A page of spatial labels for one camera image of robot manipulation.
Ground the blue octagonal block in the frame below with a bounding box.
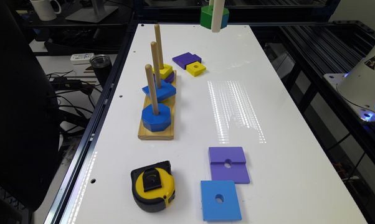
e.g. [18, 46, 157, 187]
[141, 103, 171, 132]

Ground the yellow black tape measure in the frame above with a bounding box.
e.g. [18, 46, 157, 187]
[131, 161, 175, 213]

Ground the purple round block on peg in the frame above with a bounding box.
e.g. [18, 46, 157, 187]
[162, 72, 175, 83]

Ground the black tumbler cup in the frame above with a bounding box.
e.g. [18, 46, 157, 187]
[90, 54, 112, 88]

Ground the black office chair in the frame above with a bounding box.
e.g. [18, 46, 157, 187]
[0, 1, 60, 212]

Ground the blue square block on peg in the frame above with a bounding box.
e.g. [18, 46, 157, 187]
[154, 80, 176, 102]

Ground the green octagonal block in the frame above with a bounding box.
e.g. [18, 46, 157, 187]
[200, 6, 229, 29]

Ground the middle wooden peg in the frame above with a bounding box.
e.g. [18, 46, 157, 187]
[151, 41, 162, 89]

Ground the large blue square block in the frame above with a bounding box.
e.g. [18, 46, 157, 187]
[201, 180, 242, 222]

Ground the large purple square block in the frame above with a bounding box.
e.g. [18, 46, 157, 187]
[209, 147, 250, 184]

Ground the grey monitor stand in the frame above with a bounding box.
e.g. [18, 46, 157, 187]
[65, 0, 118, 23]

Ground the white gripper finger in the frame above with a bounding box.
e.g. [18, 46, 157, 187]
[211, 0, 225, 33]

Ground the small yellow square block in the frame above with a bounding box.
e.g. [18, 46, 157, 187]
[186, 62, 206, 77]

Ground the wooden peg base board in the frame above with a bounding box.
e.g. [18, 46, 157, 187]
[138, 75, 176, 140]

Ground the white mug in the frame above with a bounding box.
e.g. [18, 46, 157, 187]
[30, 0, 62, 21]

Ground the yellow square block on peg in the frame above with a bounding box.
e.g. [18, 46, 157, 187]
[159, 64, 173, 80]

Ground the white remote device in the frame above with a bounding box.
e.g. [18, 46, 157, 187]
[70, 53, 95, 65]

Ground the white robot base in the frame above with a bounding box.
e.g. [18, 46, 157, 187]
[323, 46, 375, 123]

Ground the small purple stepped block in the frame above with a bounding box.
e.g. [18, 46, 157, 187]
[172, 52, 202, 70]

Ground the front wooden peg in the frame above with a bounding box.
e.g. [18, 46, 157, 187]
[145, 64, 159, 116]

